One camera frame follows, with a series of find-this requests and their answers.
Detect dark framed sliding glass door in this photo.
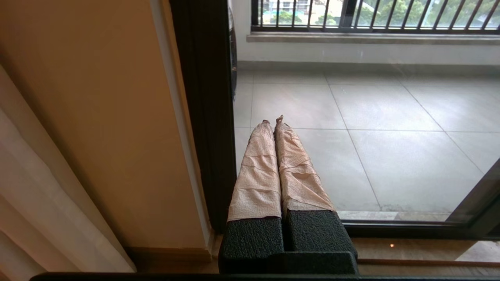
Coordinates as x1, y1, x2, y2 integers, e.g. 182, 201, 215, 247
195, 0, 500, 239
169, 0, 219, 235

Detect black balcony railing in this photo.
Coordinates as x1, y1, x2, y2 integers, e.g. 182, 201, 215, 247
251, 0, 500, 35

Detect stone window sill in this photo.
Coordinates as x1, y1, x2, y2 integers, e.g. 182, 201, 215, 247
246, 32, 500, 46

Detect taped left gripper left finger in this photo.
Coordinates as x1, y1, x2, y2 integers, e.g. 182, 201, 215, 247
219, 120, 285, 254

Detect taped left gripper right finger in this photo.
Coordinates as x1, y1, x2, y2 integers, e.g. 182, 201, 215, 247
274, 115, 359, 253

